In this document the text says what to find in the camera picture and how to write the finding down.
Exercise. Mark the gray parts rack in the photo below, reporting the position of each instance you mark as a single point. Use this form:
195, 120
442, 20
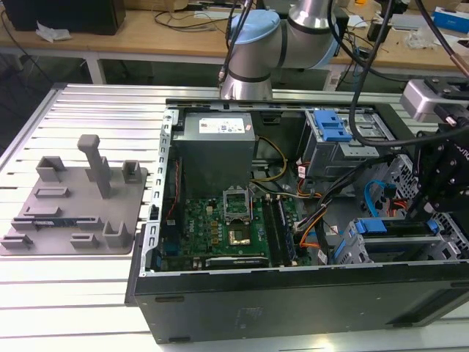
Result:
73, 205

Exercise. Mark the flat gray box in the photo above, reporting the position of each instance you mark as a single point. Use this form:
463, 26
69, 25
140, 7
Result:
408, 22

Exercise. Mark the black graphics card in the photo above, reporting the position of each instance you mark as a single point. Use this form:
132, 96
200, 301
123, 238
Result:
238, 262

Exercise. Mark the white crumpled plastic bag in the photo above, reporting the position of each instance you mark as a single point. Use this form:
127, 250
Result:
51, 32

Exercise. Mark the green motherboard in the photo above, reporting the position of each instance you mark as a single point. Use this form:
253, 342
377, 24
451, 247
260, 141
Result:
205, 227

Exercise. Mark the blue cardboard box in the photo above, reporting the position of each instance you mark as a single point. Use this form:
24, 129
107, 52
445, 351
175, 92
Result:
452, 18

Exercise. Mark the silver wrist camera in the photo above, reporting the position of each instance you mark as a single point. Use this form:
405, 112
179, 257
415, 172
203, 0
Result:
421, 99

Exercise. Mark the clear plastic packaging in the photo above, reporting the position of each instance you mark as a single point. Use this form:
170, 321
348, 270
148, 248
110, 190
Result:
417, 38

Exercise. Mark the RAM stick on rack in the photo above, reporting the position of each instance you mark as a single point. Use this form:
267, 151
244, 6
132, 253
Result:
55, 222

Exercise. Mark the gray power supply unit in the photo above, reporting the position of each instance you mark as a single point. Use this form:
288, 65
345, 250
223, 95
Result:
212, 157

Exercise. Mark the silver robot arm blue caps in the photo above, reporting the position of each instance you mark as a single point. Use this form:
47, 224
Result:
256, 55

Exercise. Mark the wooden desk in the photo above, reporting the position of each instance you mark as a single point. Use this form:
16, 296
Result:
146, 40

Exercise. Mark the gray metal disk bay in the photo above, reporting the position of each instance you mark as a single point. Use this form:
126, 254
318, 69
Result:
351, 249

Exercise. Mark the gray metal drive cage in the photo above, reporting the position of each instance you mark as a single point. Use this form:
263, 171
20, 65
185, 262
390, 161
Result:
329, 157

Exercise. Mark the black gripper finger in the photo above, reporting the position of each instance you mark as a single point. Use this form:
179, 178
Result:
421, 209

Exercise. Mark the metal locking lever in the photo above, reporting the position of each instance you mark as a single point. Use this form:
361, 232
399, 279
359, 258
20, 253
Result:
253, 201

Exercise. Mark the black computer tower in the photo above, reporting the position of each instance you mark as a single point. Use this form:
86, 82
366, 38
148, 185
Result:
66, 14

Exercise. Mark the black open PC case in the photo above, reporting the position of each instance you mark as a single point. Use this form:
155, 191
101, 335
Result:
278, 308

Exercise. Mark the empty black RAM slot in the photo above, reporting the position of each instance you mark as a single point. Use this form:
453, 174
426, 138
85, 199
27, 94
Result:
272, 229

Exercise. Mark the installed RAM stick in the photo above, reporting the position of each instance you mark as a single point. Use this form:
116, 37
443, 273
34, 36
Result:
286, 231

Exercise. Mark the CPU socket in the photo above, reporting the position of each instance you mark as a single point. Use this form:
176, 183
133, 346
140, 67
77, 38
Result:
239, 236

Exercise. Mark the blue plastic drive latch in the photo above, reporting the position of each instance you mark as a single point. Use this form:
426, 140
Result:
331, 126

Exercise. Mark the small black box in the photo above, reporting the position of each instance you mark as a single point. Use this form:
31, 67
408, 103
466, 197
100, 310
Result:
373, 31

